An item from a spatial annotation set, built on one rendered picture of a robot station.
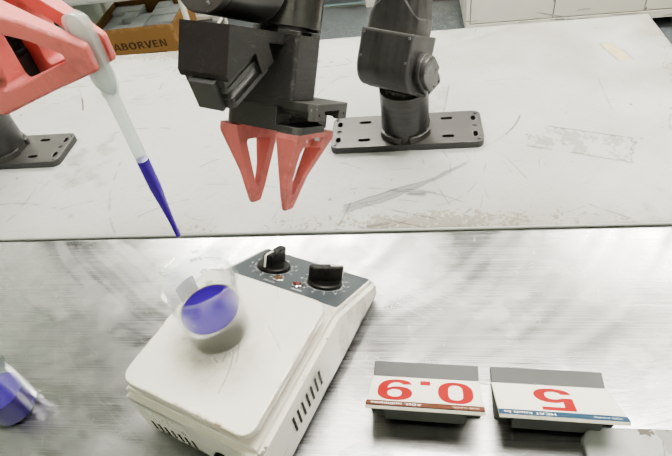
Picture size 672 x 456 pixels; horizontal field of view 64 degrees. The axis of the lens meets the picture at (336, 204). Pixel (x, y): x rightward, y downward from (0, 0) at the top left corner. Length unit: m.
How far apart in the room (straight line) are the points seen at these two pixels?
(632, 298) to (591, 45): 0.49
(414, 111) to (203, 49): 0.36
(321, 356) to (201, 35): 0.26
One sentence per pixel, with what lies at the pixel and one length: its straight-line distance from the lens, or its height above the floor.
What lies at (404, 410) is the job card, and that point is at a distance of 0.46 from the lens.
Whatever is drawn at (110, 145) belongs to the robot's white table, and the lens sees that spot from 0.87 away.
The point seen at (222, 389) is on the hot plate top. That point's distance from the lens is 0.42.
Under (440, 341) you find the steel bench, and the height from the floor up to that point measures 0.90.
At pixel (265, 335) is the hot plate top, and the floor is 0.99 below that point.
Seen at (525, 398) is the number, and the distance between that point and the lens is 0.47.
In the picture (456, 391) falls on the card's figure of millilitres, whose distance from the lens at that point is 0.47.
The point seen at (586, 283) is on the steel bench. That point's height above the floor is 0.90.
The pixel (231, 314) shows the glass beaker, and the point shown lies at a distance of 0.40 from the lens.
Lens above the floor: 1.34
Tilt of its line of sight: 43 degrees down
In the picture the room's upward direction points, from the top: 10 degrees counter-clockwise
